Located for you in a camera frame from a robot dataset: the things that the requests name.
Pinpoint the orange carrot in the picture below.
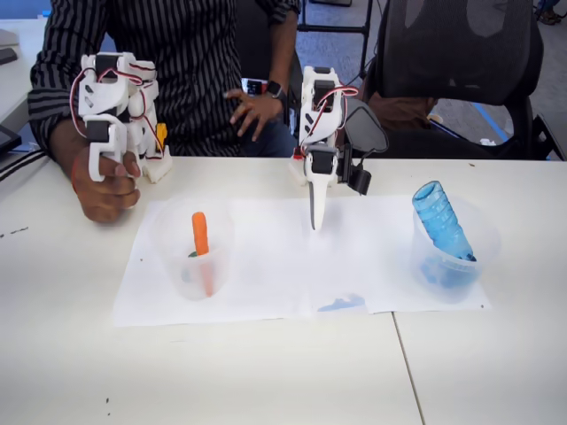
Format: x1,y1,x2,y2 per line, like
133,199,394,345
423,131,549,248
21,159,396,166
190,211,214,298

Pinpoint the white leader arm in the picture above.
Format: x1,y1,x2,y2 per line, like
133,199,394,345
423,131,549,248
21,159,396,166
70,51,174,185

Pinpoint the person left forearm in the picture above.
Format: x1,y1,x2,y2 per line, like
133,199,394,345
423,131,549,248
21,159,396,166
268,17,298,85

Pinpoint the person right forearm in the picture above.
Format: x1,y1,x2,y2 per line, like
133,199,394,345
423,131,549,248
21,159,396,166
28,88,89,174

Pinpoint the blue plastic bottle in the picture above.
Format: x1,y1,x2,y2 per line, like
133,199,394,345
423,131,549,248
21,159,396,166
411,180,478,263

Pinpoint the person left hand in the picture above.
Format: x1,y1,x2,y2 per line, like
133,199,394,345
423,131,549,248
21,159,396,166
224,88,284,143

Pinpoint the person right hand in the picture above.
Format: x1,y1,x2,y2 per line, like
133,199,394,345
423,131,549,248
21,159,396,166
70,143,143,225

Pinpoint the white paper sheet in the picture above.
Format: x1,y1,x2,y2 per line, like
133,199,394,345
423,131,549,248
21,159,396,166
305,194,493,315
113,198,314,328

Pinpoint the person in brown shirt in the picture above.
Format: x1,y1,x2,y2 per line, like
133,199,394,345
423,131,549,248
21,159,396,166
367,92,438,132

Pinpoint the smartphone with lit screen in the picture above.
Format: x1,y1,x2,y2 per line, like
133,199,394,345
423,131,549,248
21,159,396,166
241,78,269,97

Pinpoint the clear plastic container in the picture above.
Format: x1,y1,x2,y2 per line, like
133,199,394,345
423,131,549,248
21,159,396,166
150,194,236,302
409,197,502,305

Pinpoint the black stand bar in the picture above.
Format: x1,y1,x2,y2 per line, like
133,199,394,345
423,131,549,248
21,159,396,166
296,0,373,81

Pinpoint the person in striped shirt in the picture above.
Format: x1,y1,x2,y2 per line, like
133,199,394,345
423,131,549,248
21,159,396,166
28,0,302,158

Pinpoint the black mesh office chair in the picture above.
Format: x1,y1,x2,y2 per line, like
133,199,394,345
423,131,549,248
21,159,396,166
343,0,567,161

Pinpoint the dark tablet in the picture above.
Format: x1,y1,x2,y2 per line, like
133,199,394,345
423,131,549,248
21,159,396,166
0,125,22,161

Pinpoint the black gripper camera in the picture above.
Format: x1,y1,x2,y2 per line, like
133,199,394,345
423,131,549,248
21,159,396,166
336,142,372,196

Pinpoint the black cable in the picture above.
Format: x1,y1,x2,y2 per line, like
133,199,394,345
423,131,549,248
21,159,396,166
0,148,50,174
0,152,52,182

